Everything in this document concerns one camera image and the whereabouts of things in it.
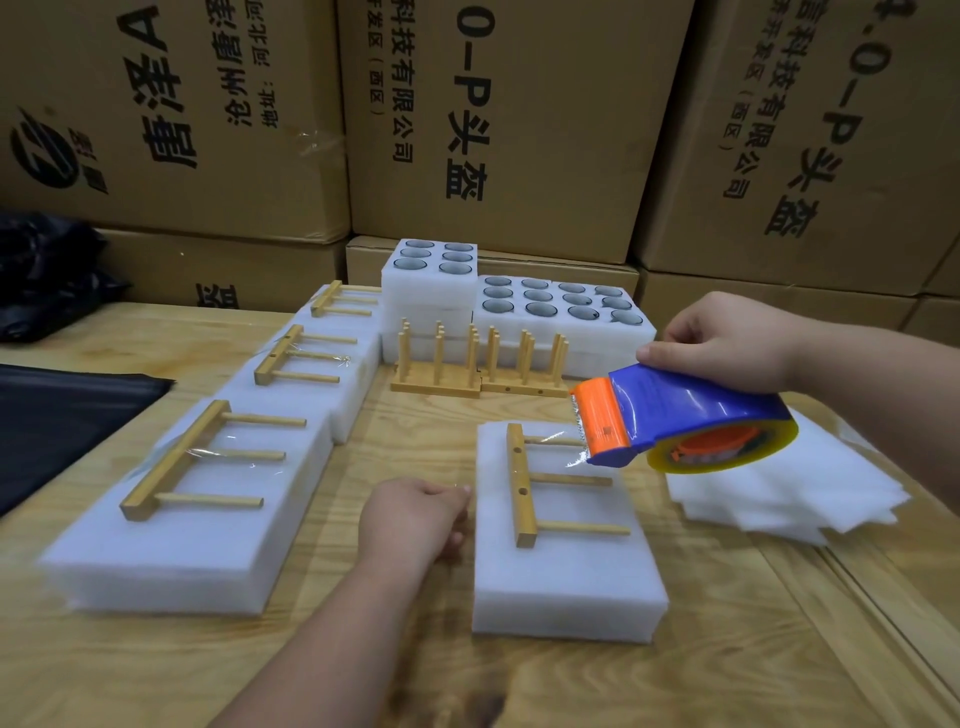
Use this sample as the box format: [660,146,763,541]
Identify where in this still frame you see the person's left hand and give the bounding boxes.
[355,477,473,579]

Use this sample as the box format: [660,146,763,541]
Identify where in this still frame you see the person's right hand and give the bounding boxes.
[636,291,819,395]

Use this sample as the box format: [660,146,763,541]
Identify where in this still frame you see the orange and blue tape dispenser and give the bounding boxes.
[573,364,800,476]

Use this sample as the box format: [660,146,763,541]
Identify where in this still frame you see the row of wooden peg racks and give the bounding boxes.
[390,321,579,399]

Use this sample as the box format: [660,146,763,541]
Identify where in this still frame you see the pile of white foam sheets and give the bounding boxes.
[660,420,911,546]

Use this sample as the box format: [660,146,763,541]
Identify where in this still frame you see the stack of white foam trays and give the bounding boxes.
[379,238,657,380]

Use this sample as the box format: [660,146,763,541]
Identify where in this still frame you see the person's right forearm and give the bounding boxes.
[795,322,960,504]

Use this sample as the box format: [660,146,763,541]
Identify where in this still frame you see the person's left forearm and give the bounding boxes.
[210,547,437,728]

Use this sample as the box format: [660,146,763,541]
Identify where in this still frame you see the stack of brown cardboard boxes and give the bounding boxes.
[0,0,960,350]

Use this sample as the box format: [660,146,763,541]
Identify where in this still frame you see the black plastic bags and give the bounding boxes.
[0,364,174,516]

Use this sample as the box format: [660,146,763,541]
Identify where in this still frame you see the black plastic bag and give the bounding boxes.
[0,213,129,344]

